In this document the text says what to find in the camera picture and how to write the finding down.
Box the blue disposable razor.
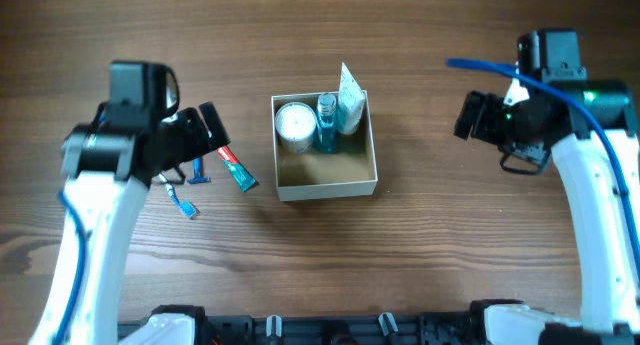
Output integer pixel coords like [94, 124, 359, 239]
[187, 157, 211, 185]

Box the red green toothpaste tube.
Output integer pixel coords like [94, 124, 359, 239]
[216, 146, 258, 192]

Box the blue white toothbrush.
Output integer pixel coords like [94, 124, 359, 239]
[158, 173, 198, 220]

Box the white round cotton swab jar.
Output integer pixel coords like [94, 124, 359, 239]
[275, 102, 316, 154]

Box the blue mouthwash bottle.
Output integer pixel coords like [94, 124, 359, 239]
[315, 93, 337, 153]

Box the white floral squeeze tube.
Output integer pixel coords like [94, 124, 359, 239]
[336, 63, 365, 135]

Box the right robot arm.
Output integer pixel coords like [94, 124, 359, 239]
[448, 29, 639, 344]

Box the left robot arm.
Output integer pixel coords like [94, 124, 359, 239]
[29, 60, 230, 344]

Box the white square cardboard box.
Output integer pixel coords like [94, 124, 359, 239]
[272, 103, 378, 202]

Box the right blue cable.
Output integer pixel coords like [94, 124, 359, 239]
[444, 57, 640, 266]

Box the blue cable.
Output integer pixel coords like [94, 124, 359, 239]
[444, 57, 640, 266]
[52, 189, 89, 345]

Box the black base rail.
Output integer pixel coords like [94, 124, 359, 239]
[118, 305, 485, 345]

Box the left blue cable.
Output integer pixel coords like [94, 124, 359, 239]
[52, 189, 89, 345]

